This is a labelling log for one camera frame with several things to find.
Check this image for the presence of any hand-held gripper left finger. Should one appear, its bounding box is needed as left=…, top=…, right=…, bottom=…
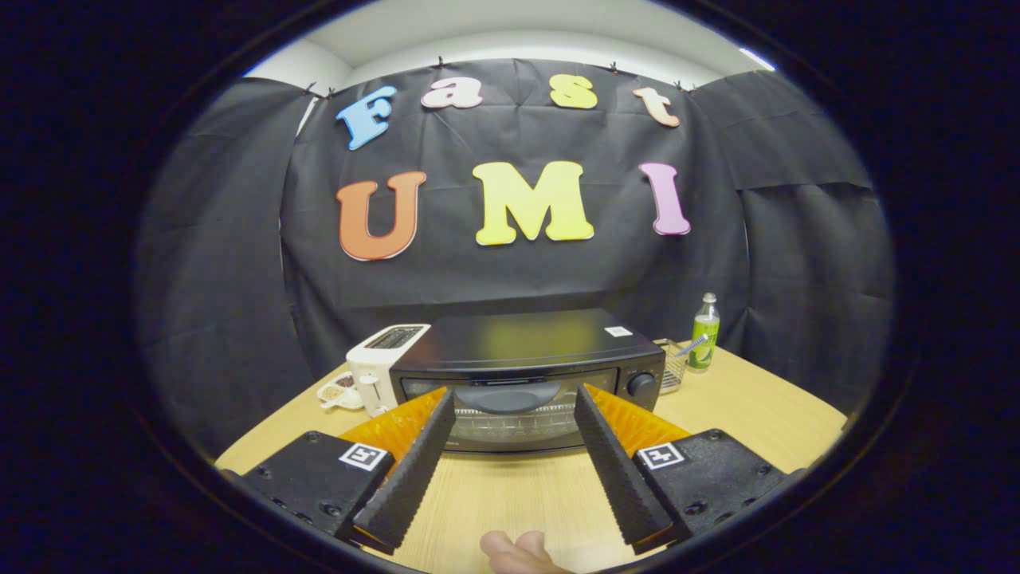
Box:
left=239, top=388, right=457, bottom=556

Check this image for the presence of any black toaster oven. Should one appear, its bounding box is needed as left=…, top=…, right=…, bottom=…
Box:
left=388, top=309, right=667, bottom=455

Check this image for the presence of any green labelled plastic bottle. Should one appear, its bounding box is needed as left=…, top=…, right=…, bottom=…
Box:
left=687, top=292, right=721, bottom=373

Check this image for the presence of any small white snack dish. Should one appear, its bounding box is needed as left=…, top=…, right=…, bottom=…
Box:
left=316, top=371, right=366, bottom=411

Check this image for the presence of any metal wire basket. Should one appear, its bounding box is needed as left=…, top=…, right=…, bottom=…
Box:
left=653, top=337, right=691, bottom=395

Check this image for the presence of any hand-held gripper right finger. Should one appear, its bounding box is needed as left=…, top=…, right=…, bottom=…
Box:
left=572, top=384, right=798, bottom=556

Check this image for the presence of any white pop-up toaster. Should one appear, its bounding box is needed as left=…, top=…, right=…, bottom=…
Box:
left=345, top=323, right=431, bottom=418

